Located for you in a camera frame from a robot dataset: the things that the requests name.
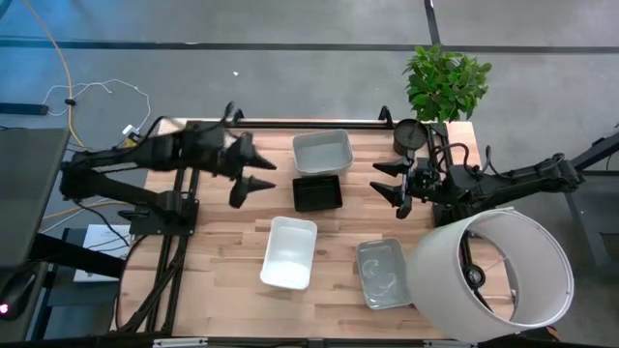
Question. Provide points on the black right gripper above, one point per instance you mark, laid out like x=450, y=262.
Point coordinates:
x=423, y=181

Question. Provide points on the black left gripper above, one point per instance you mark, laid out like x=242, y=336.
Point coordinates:
x=208, y=145

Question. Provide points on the black slatted plastic basket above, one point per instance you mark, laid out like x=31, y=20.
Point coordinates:
x=316, y=193

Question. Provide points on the grey plastic basket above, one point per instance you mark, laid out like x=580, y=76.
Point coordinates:
x=384, y=273
x=321, y=170
x=321, y=150

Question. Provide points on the white plastic basket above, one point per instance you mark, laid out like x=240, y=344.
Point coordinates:
x=290, y=246

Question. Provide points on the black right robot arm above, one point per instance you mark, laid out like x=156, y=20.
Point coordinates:
x=522, y=181

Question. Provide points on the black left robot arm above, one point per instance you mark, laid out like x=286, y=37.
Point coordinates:
x=121, y=191

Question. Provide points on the black plant pot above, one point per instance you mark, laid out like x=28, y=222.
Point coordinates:
x=410, y=137

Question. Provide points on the white lamp shade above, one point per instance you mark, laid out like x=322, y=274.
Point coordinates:
x=435, y=270

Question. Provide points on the green leafy plant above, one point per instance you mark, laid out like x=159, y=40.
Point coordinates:
x=445, y=82

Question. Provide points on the white power adapter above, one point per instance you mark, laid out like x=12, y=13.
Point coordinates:
x=129, y=130

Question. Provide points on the black lamp stand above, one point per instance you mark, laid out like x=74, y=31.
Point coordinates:
x=474, y=276

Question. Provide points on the black floor tape strip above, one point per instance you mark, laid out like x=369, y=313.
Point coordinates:
x=242, y=46
x=432, y=21

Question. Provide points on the white paper booklet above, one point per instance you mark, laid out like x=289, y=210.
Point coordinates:
x=109, y=237

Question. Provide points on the black desk leg bar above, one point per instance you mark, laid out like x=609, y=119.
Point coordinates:
x=72, y=253

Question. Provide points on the black metal stand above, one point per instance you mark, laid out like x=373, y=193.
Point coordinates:
x=599, y=148

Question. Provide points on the dark grey side table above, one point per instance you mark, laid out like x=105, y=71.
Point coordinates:
x=29, y=193

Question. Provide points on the black power strip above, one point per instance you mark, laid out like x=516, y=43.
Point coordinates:
x=21, y=108

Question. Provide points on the black computer mouse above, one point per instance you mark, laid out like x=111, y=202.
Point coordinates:
x=17, y=297

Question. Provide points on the black metal rig frame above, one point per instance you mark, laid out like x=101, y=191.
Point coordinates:
x=314, y=124

